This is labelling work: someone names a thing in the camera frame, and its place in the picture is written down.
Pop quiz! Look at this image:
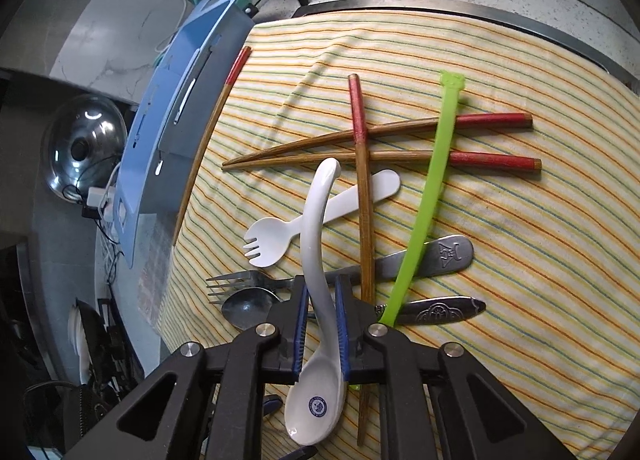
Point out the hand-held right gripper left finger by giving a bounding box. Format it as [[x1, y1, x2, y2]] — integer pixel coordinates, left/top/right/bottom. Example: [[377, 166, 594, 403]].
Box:
[[62, 275, 311, 460]]

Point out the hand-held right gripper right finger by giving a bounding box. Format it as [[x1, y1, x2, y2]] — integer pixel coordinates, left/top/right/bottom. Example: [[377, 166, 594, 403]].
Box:
[[334, 274, 576, 460]]

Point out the white ceramic spoon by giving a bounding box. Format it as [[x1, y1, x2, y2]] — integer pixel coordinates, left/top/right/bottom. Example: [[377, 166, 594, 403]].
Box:
[[284, 157, 347, 447]]

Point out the white plastic spork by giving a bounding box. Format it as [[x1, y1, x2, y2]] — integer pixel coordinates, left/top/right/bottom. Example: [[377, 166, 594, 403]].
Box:
[[243, 169, 401, 268]]

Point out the green plastic stirring stick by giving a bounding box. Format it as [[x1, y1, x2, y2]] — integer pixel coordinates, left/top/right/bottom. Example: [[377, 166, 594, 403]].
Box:
[[349, 69, 466, 390]]

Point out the red-tipped wooden chopstick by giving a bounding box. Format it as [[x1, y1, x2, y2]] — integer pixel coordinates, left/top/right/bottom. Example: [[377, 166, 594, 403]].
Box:
[[171, 45, 252, 247], [221, 149, 543, 174], [348, 73, 376, 447], [221, 112, 534, 168]]

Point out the blue plastic basket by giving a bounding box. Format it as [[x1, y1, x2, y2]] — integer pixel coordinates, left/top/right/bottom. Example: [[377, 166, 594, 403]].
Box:
[[112, 0, 266, 271]]

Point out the metal spoon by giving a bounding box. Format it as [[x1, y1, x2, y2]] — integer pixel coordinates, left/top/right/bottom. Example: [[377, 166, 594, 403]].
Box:
[[221, 287, 487, 332]]

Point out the metal fork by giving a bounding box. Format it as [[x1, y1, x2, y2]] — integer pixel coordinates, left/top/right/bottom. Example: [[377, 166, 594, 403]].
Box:
[[206, 235, 475, 306]]

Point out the striped yellow cloth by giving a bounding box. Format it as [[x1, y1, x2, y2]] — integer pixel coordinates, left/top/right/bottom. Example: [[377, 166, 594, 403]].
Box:
[[140, 10, 640, 460]]

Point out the glass pot lid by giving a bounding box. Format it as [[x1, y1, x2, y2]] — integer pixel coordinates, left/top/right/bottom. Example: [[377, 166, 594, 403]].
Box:
[[42, 94, 128, 203]]

